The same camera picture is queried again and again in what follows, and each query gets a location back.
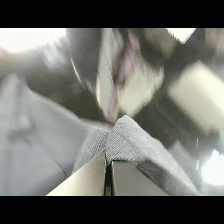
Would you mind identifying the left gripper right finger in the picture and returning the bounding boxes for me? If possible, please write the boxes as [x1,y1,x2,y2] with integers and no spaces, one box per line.
[111,160,170,196]

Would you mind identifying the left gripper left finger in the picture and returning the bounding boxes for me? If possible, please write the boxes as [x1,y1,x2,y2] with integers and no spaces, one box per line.
[46,151,107,196]

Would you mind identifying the grey shirt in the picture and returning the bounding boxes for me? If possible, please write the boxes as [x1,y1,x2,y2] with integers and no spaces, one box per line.
[0,73,201,196]

